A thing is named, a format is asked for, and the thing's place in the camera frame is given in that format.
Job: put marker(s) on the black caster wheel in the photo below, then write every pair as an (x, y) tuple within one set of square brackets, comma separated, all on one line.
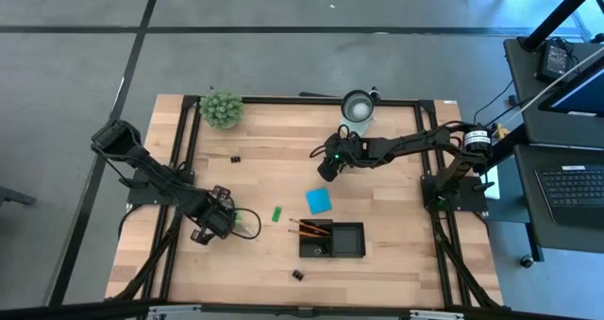
[(526, 261)]

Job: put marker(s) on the black power adapter box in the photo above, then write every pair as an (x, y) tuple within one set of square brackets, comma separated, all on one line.
[(556, 59)]

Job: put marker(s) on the black computer monitor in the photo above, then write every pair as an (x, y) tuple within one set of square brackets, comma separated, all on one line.
[(580, 98)]

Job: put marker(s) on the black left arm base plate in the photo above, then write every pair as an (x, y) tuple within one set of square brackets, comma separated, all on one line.
[(141, 199)]

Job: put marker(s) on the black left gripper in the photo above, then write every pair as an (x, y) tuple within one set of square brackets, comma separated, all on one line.
[(214, 216)]

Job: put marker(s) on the yellow power plug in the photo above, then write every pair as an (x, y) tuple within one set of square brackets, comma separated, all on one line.
[(503, 131)]

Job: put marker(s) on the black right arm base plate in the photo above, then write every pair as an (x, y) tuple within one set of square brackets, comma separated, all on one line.
[(472, 203)]

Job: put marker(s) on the blue sticky note pad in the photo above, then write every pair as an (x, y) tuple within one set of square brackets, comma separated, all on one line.
[(318, 201)]

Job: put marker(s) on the grey chair base leg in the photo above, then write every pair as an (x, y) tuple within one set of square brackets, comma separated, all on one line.
[(16, 197)]

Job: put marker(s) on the green artificial potted plant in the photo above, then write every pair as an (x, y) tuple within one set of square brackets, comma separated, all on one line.
[(221, 108)]

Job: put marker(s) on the small green eraser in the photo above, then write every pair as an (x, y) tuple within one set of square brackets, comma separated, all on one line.
[(276, 214)]

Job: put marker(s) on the black keyboard tray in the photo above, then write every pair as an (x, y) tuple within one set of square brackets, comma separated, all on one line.
[(542, 237)]

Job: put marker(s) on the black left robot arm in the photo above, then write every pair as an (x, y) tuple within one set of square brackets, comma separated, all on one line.
[(156, 178)]

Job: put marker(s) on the black rig crossbar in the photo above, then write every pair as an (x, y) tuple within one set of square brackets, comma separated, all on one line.
[(236, 311)]

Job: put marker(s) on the black diagonal pole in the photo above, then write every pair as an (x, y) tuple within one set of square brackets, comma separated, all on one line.
[(561, 13)]

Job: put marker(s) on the black metal table frame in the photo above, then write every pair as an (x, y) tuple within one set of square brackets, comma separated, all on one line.
[(283, 100)]

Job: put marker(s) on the orange pencil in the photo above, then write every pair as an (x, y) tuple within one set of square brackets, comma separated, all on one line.
[(307, 234), (316, 229)]

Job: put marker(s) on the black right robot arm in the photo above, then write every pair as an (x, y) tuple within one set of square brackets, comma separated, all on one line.
[(415, 143)]

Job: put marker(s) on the black side desk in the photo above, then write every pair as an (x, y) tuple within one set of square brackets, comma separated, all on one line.
[(533, 112)]

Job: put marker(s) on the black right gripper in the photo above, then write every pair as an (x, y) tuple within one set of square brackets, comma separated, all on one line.
[(349, 150)]

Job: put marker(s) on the black mesh desk organizer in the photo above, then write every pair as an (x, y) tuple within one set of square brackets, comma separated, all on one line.
[(348, 240)]

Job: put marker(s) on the black computer keyboard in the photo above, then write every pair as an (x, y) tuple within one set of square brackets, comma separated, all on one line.
[(575, 190)]

